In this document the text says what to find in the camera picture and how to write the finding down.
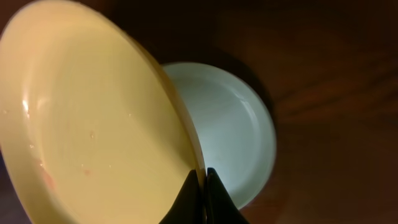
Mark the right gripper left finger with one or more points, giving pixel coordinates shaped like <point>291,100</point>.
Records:
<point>188,206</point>

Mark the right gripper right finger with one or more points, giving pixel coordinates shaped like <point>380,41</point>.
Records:
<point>220,208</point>

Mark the mint plate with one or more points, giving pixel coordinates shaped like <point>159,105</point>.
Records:
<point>234,126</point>

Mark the yellow plate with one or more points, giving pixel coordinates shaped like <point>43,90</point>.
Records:
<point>92,129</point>

